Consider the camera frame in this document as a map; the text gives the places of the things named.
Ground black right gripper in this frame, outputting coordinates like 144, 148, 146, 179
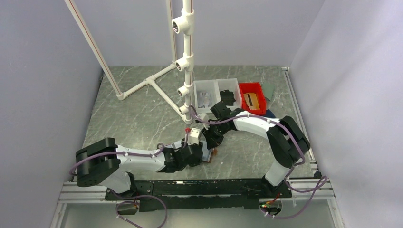
202, 120, 230, 150

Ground brown leather card holder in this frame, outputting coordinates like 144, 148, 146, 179
201, 141, 217, 163

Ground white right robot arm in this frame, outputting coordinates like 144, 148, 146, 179
193, 102, 311, 197

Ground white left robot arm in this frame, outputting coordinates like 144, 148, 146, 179
69, 137, 211, 200

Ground orange credit card in bin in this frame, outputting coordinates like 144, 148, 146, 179
243, 93, 260, 110

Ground blue leather card holder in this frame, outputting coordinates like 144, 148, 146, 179
265, 109, 276, 119

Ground black parts in bin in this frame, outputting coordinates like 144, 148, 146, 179
220, 90, 236, 106

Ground silver items in bin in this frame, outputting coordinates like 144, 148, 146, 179
197, 91, 212, 108

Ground white two-compartment bin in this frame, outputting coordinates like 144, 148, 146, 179
193, 78, 242, 114

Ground red plastic bin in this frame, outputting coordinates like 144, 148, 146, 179
239, 82, 267, 115

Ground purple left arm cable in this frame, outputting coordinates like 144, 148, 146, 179
69, 129, 192, 228

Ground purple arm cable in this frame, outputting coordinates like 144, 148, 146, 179
69, 129, 192, 228
188, 104, 329, 220

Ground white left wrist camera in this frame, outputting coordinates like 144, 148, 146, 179
185, 128, 201, 145

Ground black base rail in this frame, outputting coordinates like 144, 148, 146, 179
105, 178, 292, 212

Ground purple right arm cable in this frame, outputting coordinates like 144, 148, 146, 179
188, 104, 329, 220

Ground white PVC pipe frame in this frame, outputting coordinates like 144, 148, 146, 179
65, 0, 195, 126

